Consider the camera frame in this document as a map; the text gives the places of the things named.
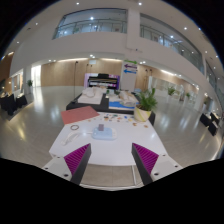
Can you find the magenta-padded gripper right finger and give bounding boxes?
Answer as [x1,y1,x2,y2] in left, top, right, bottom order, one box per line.
[131,142,184,186]

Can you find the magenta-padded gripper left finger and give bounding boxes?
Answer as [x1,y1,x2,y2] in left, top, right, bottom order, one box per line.
[41,143,92,186]

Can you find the light blue power strip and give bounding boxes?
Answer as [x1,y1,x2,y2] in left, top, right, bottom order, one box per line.
[91,127,118,141]

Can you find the salmon pink flat board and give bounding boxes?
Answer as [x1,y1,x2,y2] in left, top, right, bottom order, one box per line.
[60,105,101,126]

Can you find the potted plant in striped pot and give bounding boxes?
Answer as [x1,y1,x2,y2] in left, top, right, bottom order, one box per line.
[133,87,158,123]

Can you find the colourful sticker sheet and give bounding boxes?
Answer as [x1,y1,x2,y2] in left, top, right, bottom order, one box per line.
[99,113,134,124]

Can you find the black display platform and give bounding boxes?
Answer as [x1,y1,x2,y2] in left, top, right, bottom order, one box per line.
[65,93,156,126]

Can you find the model on blue base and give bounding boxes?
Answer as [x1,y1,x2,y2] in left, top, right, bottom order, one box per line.
[108,90,140,111]

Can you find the group of black chairs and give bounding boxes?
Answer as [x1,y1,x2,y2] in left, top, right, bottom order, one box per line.
[0,92,29,116]
[199,111,221,137]

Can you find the black floor lamp stand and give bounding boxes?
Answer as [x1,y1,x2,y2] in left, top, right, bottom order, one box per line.
[73,60,80,98]

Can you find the white pillar with arrow signs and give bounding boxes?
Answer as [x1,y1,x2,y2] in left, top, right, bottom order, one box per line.
[119,59,139,93]

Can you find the black piano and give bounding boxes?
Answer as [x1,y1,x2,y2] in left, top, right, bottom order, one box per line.
[87,73,119,89]

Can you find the small green indoor plant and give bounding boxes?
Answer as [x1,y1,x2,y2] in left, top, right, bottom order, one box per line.
[26,79,34,95]

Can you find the ceiling spot lights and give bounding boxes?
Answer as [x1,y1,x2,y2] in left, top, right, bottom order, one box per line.
[6,1,214,68]

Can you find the white power strip cable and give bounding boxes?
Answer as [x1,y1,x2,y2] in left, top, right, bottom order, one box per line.
[60,130,94,147]

